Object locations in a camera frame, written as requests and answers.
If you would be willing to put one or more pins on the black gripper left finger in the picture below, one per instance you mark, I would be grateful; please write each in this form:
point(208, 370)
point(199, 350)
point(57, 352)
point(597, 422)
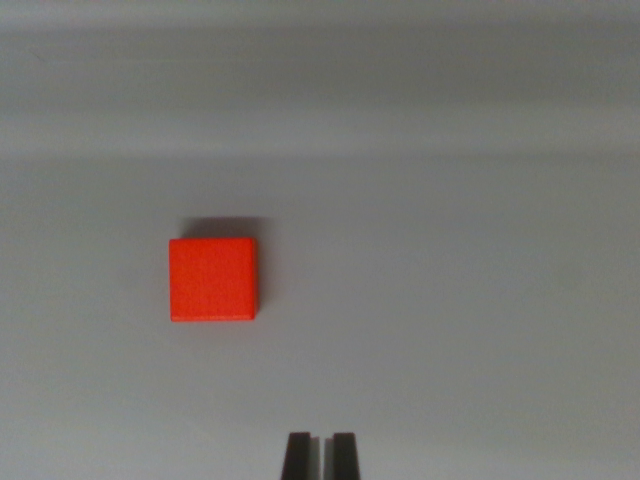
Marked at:
point(298, 457)

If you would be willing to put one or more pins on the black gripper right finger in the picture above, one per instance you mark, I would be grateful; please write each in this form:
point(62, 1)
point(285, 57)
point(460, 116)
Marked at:
point(345, 457)

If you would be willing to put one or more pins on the red block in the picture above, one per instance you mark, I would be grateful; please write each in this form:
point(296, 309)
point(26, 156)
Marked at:
point(212, 280)

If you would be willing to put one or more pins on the white plastic bin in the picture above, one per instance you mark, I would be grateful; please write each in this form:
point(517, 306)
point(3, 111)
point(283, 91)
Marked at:
point(425, 280)

